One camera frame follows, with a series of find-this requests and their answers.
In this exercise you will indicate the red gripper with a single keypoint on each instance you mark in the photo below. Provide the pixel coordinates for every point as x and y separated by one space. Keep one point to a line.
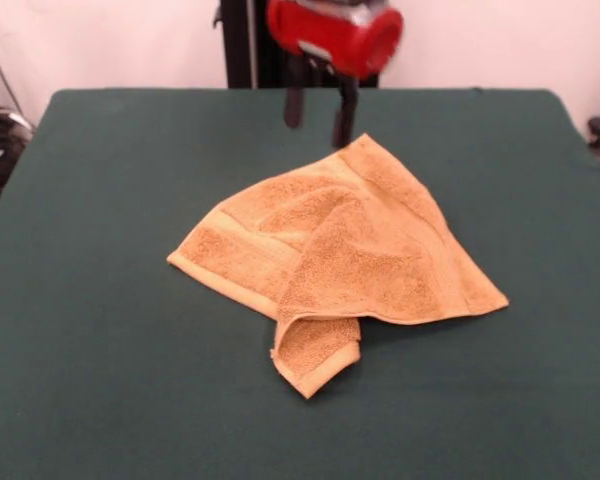
340 35

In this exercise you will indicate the tan terry towel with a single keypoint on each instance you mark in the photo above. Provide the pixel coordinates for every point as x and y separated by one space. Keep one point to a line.
380 250

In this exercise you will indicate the dark green table cloth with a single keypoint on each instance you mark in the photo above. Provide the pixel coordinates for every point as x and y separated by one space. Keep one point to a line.
105 375

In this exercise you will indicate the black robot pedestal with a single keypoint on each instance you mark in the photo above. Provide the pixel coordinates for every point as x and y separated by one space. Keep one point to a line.
240 50

